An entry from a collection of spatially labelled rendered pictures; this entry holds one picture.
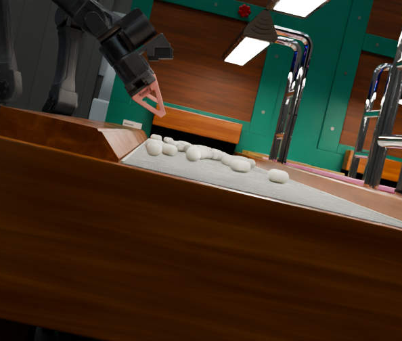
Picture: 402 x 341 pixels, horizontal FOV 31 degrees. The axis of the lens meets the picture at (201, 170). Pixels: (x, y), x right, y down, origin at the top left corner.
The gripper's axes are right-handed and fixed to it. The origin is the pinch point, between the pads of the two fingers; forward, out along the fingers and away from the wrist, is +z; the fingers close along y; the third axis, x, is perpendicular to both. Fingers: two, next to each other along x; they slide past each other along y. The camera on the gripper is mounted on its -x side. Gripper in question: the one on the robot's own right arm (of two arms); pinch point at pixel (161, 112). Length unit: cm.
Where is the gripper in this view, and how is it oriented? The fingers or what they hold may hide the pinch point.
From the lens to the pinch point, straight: 160.9
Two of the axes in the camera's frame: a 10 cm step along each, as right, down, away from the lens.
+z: 5.9, 8.0, 0.8
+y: -0.6, -0.6, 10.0
